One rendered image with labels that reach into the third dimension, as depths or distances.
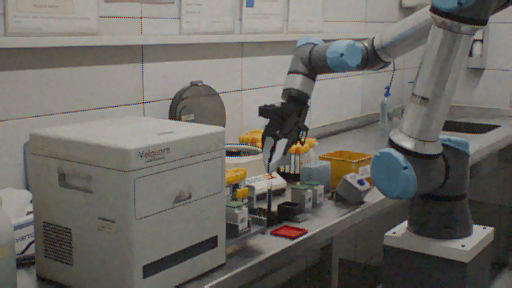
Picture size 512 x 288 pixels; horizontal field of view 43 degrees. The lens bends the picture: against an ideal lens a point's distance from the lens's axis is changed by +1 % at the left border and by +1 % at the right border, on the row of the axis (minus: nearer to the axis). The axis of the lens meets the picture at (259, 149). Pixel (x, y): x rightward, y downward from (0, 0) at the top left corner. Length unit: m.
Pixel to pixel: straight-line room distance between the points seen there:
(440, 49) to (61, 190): 0.79
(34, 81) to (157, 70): 0.46
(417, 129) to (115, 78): 0.95
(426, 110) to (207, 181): 0.47
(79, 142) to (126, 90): 0.80
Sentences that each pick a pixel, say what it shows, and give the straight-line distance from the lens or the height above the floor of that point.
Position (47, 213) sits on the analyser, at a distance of 1.34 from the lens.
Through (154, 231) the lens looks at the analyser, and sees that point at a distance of 1.22.
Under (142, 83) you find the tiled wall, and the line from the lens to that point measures 2.06.
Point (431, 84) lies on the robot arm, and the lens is 1.38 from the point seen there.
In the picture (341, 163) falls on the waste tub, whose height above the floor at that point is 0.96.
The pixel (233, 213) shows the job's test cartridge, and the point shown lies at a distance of 1.46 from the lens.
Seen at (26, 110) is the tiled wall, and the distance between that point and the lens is 1.80.
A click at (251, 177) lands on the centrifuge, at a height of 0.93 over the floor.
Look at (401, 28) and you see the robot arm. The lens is 1.59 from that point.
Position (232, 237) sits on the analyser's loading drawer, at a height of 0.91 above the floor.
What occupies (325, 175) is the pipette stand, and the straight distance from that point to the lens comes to 1.96.
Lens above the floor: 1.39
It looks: 11 degrees down
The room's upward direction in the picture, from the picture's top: 1 degrees clockwise
